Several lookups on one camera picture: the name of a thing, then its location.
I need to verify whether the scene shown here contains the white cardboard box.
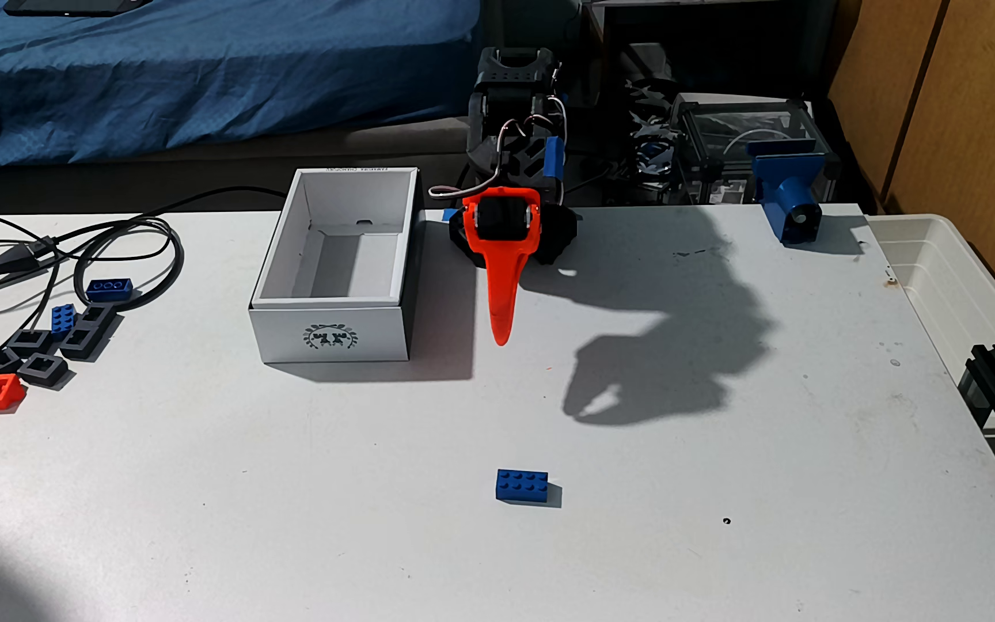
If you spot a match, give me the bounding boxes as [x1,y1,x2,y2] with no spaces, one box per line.
[249,166,423,365]

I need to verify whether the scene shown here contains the blue brick with round holes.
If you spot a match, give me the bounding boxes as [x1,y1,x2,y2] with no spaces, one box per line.
[85,277,135,304]

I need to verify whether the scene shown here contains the small cooling fan part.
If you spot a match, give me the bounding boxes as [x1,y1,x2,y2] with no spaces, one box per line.
[631,121,680,178]

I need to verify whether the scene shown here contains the clear acrylic case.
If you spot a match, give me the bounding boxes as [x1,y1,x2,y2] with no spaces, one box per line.
[670,93,836,207]

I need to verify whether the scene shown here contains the blue bed sheet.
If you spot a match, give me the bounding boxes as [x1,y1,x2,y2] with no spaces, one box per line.
[0,0,481,169]

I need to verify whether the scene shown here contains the white plastic bin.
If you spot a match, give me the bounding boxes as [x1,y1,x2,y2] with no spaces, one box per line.
[864,213,995,485]

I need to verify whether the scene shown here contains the wooden cabinet doors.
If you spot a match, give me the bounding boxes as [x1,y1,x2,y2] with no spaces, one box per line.
[826,0,995,342]

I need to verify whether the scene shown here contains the black flat tablet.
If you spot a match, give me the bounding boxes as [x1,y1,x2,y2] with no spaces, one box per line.
[3,0,153,18]

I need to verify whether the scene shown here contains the black power adapter plug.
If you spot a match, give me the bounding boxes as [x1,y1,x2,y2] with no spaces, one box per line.
[0,235,60,285]

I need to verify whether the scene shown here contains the blue printed mount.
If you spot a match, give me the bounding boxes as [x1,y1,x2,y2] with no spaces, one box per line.
[748,140,840,245]

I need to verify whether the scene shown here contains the brown bed frame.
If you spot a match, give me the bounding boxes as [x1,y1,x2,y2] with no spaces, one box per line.
[0,116,474,217]

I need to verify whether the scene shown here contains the thick black coiled cable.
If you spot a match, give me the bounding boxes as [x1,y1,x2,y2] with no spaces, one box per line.
[73,185,287,314]

